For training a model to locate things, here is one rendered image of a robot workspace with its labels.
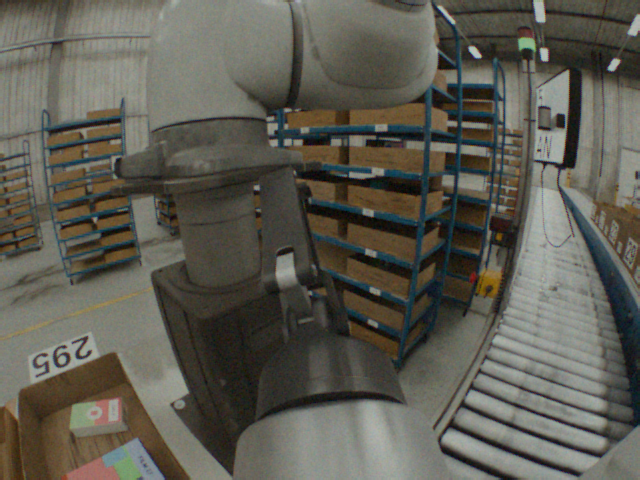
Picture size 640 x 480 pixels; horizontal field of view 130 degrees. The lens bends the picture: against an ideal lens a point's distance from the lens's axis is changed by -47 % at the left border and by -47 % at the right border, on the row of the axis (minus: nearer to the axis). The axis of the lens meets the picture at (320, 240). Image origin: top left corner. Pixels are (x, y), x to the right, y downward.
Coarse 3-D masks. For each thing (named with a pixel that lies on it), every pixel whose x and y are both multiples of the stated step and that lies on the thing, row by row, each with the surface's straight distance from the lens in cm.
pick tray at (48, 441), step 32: (32, 384) 75; (64, 384) 75; (96, 384) 75; (128, 384) 75; (32, 416) 78; (64, 416) 77; (128, 416) 68; (32, 448) 69; (64, 448) 72; (96, 448) 67; (160, 448) 61
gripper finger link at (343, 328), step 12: (300, 192) 21; (312, 240) 18; (312, 252) 18; (324, 276) 17; (312, 288) 18; (336, 300) 17; (336, 312) 17; (336, 324) 17; (348, 324) 17; (348, 336) 17
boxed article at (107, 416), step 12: (72, 408) 73; (84, 408) 71; (96, 408) 69; (108, 408) 68; (120, 408) 66; (72, 420) 70; (84, 420) 68; (96, 420) 67; (108, 420) 65; (120, 420) 64; (84, 432) 69; (96, 432) 68; (108, 432) 67
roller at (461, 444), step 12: (456, 432) 63; (444, 444) 62; (456, 444) 62; (468, 444) 62; (480, 444) 63; (456, 456) 63; (468, 456) 62; (480, 456) 62; (492, 456) 62; (504, 456) 63; (516, 456) 65; (492, 468) 63; (504, 468) 63; (516, 468) 63; (528, 468) 64; (540, 468) 66
